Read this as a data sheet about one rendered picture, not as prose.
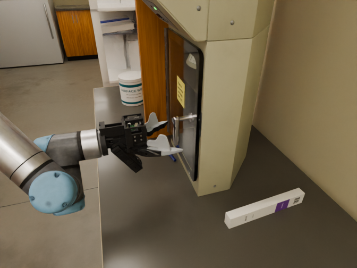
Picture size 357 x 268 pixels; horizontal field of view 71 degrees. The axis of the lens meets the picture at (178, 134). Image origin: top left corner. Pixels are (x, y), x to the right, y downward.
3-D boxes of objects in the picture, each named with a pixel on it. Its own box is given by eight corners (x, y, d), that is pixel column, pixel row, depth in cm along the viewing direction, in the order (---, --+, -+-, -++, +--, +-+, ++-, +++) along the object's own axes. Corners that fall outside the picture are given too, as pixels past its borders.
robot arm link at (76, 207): (44, 221, 52) (37, 169, 54) (54, 214, 63) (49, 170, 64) (84, 212, 55) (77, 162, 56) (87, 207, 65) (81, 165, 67)
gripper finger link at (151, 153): (158, 155, 62) (127, 148, 64) (159, 159, 63) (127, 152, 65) (166, 144, 66) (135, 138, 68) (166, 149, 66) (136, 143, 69)
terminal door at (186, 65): (170, 132, 101) (168, 26, 80) (196, 183, 77) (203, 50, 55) (168, 132, 101) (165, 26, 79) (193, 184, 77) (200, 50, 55)
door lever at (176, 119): (192, 144, 72) (188, 139, 74) (193, 115, 67) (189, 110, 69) (173, 147, 71) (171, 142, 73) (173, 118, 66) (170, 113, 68)
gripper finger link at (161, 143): (179, 141, 59) (143, 134, 62) (179, 160, 63) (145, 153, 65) (183, 134, 62) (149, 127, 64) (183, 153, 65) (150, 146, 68)
